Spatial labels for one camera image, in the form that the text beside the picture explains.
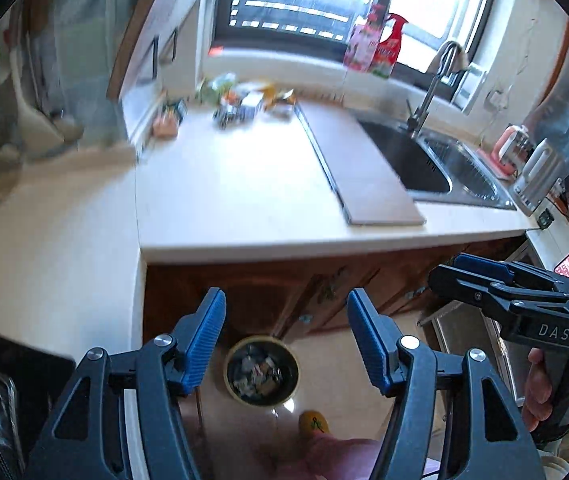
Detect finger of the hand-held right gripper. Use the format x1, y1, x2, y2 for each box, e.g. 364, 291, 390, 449
427, 265, 569, 328
452, 253, 569, 295

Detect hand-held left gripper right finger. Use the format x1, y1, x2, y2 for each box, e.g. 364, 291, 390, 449
347, 288, 535, 480

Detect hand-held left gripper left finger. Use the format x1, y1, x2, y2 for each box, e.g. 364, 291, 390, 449
23, 287, 228, 480

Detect heap of wrappers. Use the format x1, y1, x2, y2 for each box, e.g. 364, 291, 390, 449
229, 347, 285, 398

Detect round cream waste bin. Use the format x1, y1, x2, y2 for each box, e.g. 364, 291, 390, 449
223, 336, 301, 407

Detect pink packet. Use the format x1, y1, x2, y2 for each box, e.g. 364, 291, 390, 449
152, 112, 179, 137

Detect black and white patterned wrapper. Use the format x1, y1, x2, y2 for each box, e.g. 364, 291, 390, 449
213, 105, 245, 128

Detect black packet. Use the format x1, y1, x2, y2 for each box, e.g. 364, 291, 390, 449
164, 99, 188, 122

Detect small white box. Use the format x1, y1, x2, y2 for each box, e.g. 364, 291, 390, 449
239, 95, 265, 118

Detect gold wrapper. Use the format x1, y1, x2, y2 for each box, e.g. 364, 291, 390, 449
264, 91, 298, 117

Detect green plastic bottle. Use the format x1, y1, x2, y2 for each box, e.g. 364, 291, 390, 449
198, 76, 238, 106

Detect yellow cardboard box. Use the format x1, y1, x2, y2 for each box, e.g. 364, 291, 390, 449
252, 82, 285, 99

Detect person's right hand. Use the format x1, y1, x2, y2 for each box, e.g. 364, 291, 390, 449
521, 347, 548, 433

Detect steel built-in appliance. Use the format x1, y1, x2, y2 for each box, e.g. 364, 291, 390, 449
419, 230, 569, 406

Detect curved wooden cabinet door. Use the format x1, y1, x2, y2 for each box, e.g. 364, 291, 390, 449
144, 252, 380, 341

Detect yellow embroidered slipper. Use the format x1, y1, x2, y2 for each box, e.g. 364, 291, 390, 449
299, 410, 335, 438

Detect stainless steel sink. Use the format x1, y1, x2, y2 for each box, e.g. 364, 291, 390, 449
357, 115, 518, 211

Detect pink kettle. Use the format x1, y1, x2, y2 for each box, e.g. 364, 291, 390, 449
489, 124, 535, 176

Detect person's left leg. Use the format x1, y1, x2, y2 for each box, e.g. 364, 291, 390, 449
284, 437, 380, 480

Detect brown cardboard sheet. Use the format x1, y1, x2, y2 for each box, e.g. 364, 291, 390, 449
295, 101, 426, 227

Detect steel faucet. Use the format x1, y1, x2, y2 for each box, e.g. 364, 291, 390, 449
406, 40, 465, 137

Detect beige cloth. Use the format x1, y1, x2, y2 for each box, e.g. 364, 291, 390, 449
427, 42, 470, 73

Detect red spray bottle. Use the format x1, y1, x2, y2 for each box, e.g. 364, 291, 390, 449
372, 12, 409, 79

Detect black metal board rack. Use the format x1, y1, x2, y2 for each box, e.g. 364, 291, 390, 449
152, 30, 178, 81

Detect wooden cutting board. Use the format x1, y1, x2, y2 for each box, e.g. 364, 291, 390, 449
107, 0, 212, 103

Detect wooden cabinet door with handle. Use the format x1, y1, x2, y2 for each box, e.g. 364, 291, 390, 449
284, 240, 530, 341

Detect ornate metal cabinet handle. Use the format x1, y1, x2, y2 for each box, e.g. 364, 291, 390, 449
315, 267, 350, 303

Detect white wall outlet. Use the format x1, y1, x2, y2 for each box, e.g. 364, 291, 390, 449
485, 87, 508, 113

